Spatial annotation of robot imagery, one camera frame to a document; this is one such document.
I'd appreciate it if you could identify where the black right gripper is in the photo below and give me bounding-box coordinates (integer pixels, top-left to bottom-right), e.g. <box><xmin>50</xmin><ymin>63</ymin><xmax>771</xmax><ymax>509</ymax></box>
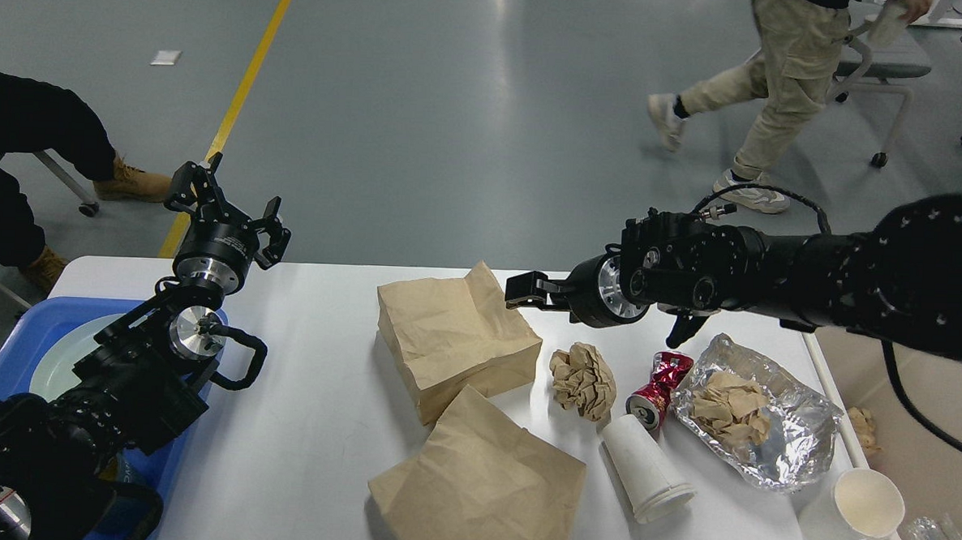
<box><xmin>504</xmin><ymin>254</ymin><xmax>649</xmax><ymax>329</ymax></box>

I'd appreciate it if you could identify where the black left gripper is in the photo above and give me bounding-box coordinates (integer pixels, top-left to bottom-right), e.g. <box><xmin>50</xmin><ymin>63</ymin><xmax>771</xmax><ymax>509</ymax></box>
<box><xmin>162</xmin><ymin>152</ymin><xmax>291</xmax><ymax>295</ymax></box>

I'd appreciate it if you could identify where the brown paper bag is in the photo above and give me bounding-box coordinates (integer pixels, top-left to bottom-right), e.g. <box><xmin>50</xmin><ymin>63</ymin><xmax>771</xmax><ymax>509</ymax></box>
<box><xmin>377</xmin><ymin>260</ymin><xmax>543</xmax><ymax>426</ymax></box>
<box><xmin>368</xmin><ymin>387</ymin><xmax>587</xmax><ymax>540</ymax></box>

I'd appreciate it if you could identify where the green plate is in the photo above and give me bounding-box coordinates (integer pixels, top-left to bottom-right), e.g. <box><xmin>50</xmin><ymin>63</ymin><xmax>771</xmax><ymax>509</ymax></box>
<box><xmin>29</xmin><ymin>314</ymin><xmax>120</xmax><ymax>402</ymax></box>

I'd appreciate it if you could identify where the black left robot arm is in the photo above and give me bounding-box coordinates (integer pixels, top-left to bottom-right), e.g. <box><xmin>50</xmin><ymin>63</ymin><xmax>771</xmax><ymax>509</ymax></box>
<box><xmin>0</xmin><ymin>152</ymin><xmax>291</xmax><ymax>540</ymax></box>

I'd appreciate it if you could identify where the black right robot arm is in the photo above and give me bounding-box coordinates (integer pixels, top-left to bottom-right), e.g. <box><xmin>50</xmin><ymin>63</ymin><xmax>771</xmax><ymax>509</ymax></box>
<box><xmin>504</xmin><ymin>192</ymin><xmax>962</xmax><ymax>452</ymax></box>

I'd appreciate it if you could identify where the crumpled brown paper ball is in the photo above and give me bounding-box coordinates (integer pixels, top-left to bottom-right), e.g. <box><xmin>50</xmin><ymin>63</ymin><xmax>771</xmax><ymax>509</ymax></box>
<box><xmin>550</xmin><ymin>343</ymin><xmax>618</xmax><ymax>422</ymax></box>

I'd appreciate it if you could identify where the tan boot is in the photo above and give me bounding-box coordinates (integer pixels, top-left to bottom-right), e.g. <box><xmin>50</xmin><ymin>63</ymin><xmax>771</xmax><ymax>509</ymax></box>
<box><xmin>18</xmin><ymin>246</ymin><xmax>70</xmax><ymax>295</ymax></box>
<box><xmin>92</xmin><ymin>154</ymin><xmax>171</xmax><ymax>204</ymax></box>

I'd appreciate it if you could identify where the grey chair leg with caster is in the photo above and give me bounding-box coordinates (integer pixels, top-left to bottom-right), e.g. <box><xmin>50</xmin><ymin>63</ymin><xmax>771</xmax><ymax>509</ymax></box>
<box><xmin>33</xmin><ymin>150</ymin><xmax>99</xmax><ymax>217</ymax></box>

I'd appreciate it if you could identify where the crushed red soda can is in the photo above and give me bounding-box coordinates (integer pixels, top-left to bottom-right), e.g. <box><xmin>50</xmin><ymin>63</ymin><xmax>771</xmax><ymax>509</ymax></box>
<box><xmin>626</xmin><ymin>351</ymin><xmax>694</xmax><ymax>431</ymax></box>

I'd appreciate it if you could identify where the white paper cup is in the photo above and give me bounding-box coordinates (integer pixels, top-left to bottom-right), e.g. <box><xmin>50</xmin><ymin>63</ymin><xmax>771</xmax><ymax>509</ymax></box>
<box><xmin>798</xmin><ymin>468</ymin><xmax>906</xmax><ymax>540</ymax></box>
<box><xmin>601</xmin><ymin>414</ymin><xmax>697</xmax><ymax>524</ymax></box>

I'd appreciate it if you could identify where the crumpled paper in foil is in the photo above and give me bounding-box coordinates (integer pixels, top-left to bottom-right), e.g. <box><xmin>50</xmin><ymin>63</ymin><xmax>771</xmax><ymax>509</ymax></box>
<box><xmin>689</xmin><ymin>371</ymin><xmax>771</xmax><ymax>462</ymax></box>

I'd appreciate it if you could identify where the person in black clothes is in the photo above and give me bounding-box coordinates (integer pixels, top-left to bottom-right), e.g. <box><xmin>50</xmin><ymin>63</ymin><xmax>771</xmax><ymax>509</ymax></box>
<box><xmin>0</xmin><ymin>69</ymin><xmax>122</xmax><ymax>272</ymax></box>

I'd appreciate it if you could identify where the blue plastic tray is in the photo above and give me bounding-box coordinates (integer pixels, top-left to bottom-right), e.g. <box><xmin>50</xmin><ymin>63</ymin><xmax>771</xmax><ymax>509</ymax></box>
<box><xmin>0</xmin><ymin>297</ymin><xmax>209</xmax><ymax>540</ymax></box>

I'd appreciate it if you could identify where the crumpled foil wrapper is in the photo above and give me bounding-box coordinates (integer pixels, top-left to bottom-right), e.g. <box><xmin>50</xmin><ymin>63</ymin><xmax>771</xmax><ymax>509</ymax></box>
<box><xmin>671</xmin><ymin>335</ymin><xmax>844</xmax><ymax>493</ymax></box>

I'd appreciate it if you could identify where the beige plastic bin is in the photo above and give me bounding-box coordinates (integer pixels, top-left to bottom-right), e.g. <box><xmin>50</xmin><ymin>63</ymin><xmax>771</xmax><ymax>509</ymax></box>
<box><xmin>804</xmin><ymin>328</ymin><xmax>962</xmax><ymax>540</ymax></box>

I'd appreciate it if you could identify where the crumpled paper in bin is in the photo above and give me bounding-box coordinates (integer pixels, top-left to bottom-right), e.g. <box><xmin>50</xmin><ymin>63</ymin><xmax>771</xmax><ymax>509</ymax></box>
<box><xmin>847</xmin><ymin>407</ymin><xmax>884</xmax><ymax>458</ymax></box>

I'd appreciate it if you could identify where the person in beige trousers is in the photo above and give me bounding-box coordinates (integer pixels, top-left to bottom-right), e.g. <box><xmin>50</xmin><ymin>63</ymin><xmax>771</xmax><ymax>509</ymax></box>
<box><xmin>643</xmin><ymin>0</ymin><xmax>936</xmax><ymax>221</ymax></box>

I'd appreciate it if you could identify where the white office chair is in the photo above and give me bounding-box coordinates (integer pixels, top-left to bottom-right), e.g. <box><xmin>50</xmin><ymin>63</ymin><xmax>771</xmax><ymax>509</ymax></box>
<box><xmin>827</xmin><ymin>4</ymin><xmax>932</xmax><ymax>168</ymax></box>

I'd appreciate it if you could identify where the clear plastic bottle in bin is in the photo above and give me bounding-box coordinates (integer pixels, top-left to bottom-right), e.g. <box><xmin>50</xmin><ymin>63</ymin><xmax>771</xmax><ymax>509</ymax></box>
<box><xmin>898</xmin><ymin>513</ymin><xmax>962</xmax><ymax>540</ymax></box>

